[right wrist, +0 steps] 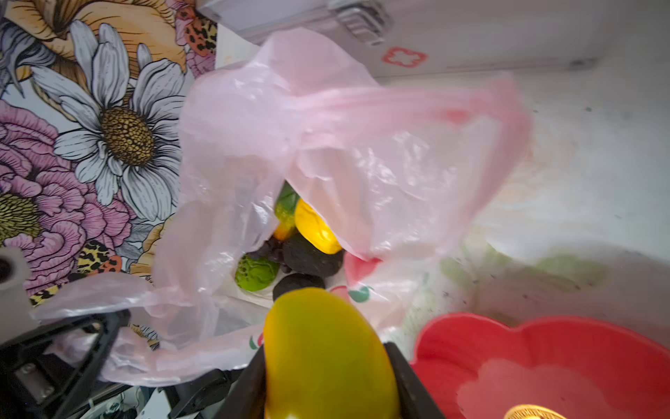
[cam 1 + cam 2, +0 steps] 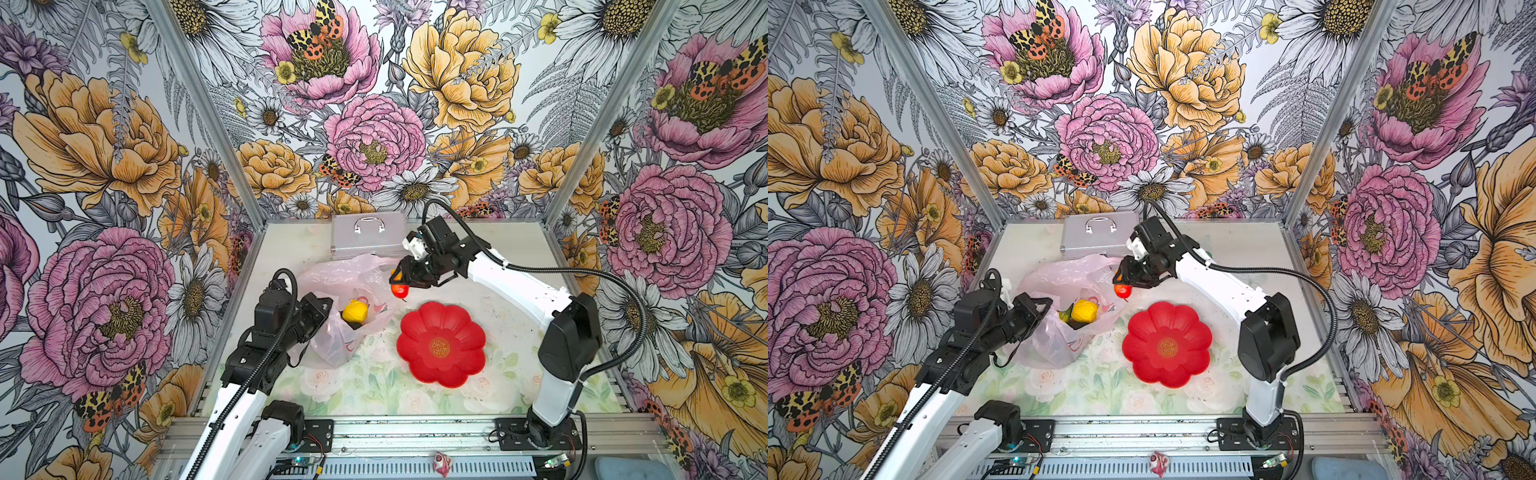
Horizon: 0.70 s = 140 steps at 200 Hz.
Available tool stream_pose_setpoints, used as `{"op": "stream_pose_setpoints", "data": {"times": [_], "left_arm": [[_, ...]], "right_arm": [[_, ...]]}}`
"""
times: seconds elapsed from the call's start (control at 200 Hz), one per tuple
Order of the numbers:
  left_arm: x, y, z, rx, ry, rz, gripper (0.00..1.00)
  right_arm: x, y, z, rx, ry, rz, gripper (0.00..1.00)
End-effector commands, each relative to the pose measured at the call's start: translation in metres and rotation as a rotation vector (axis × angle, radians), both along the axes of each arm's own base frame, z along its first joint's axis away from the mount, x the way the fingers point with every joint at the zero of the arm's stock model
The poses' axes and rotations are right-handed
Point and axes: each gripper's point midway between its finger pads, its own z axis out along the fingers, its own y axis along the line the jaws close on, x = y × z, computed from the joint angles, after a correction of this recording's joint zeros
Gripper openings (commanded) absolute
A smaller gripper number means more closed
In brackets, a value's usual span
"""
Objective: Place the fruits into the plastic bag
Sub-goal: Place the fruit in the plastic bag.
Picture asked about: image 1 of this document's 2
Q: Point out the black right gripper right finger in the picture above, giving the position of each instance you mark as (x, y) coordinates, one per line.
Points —
(415, 401)

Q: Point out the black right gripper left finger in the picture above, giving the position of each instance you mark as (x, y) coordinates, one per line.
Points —
(246, 399)

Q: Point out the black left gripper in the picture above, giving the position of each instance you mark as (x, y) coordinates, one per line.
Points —
(35, 384)

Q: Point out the orange fruit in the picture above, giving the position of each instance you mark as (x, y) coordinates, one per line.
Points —
(323, 360)

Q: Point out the yellow bell pepper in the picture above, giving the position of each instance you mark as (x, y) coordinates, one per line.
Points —
(315, 230)

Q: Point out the pink plastic bag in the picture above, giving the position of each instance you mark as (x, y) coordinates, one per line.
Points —
(398, 174)

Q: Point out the dark purple grape bunch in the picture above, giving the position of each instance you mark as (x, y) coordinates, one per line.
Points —
(271, 251)

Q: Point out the red flower-shaped plate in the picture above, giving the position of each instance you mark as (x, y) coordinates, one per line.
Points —
(475, 367)

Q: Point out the dark avocado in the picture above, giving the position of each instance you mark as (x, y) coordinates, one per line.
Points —
(303, 257)
(296, 281)

